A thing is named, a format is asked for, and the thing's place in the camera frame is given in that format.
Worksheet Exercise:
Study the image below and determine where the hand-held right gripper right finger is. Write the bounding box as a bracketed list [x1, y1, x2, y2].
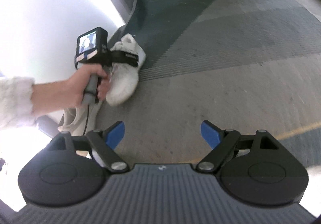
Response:
[196, 120, 282, 172]

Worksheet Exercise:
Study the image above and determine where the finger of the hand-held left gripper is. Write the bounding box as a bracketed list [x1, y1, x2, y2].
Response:
[110, 50, 139, 66]

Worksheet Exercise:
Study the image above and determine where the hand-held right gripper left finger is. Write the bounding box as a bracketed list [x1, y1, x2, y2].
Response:
[48, 121, 128, 172]

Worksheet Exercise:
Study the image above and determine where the white lace-up sneaker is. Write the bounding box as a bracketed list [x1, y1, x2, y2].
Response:
[105, 33, 146, 107]
[58, 100, 107, 167]

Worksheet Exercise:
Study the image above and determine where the person's left forearm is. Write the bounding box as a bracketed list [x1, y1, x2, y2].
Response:
[0, 76, 52, 130]

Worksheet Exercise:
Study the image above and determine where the person's left hand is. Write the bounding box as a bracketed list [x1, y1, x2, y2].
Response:
[50, 65, 111, 113]

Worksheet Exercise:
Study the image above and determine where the grey patterned floor mat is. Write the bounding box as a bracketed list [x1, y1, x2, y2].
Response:
[58, 0, 321, 164]

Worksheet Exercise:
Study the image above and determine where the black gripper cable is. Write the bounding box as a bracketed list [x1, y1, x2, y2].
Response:
[82, 102, 91, 136]

